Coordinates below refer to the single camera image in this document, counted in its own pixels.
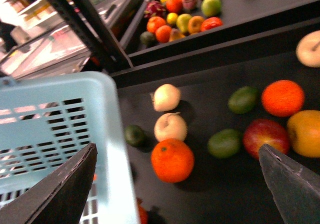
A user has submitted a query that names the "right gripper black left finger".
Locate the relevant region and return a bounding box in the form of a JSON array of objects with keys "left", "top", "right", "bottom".
[{"left": 0, "top": 143, "right": 98, "bottom": 224}]

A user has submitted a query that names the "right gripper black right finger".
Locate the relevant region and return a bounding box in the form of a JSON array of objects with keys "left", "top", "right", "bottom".
[{"left": 258, "top": 144, "right": 320, "bottom": 224}]

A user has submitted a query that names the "light blue shopping basket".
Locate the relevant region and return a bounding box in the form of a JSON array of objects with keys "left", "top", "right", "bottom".
[{"left": 0, "top": 72, "right": 140, "bottom": 224}]

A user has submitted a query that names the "green apple back shelf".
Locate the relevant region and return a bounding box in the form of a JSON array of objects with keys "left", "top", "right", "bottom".
[{"left": 201, "top": 0, "right": 222, "bottom": 17}]

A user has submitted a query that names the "peach on back shelf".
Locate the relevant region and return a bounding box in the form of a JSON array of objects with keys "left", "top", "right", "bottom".
[{"left": 182, "top": 0, "right": 198, "bottom": 10}]

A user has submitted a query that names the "yellow orange apple centre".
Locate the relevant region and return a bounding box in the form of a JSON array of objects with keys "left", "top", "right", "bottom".
[{"left": 287, "top": 110, "right": 320, "bottom": 158}]

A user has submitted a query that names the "red apple centre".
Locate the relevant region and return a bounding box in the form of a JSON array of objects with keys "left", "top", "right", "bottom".
[{"left": 242, "top": 119, "right": 291, "bottom": 160}]

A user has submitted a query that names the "orange persimmon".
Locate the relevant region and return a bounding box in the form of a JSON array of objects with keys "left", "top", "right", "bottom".
[{"left": 137, "top": 198, "right": 149, "bottom": 224}]

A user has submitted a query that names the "green lime front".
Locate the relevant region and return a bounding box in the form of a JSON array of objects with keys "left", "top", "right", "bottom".
[{"left": 207, "top": 129, "right": 243, "bottom": 159}]

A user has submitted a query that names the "green lime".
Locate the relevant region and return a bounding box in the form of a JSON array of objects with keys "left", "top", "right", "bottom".
[
  {"left": 207, "top": 129, "right": 243, "bottom": 159},
  {"left": 228, "top": 86, "right": 259, "bottom": 114}
]

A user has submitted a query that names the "small orange tangerine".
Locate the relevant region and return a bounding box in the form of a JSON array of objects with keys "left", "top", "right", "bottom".
[{"left": 261, "top": 80, "right": 305, "bottom": 117}]

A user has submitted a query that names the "dark green avocado left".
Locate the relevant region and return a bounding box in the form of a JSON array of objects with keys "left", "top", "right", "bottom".
[{"left": 124, "top": 124, "right": 146, "bottom": 147}]

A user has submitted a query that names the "green lime back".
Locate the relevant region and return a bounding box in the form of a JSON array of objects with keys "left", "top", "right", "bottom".
[{"left": 228, "top": 86, "right": 259, "bottom": 114}]

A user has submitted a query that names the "orange left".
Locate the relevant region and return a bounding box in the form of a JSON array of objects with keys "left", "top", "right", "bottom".
[{"left": 150, "top": 138, "right": 195, "bottom": 183}]

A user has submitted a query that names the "white pear front left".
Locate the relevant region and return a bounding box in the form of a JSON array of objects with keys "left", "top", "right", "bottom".
[{"left": 153, "top": 112, "right": 188, "bottom": 142}]

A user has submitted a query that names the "white pear with stem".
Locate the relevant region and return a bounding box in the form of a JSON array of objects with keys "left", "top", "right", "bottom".
[{"left": 295, "top": 30, "right": 320, "bottom": 68}]

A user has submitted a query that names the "pink dragon fruit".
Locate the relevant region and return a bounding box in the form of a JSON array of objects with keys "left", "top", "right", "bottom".
[{"left": 144, "top": 0, "right": 166, "bottom": 18}]

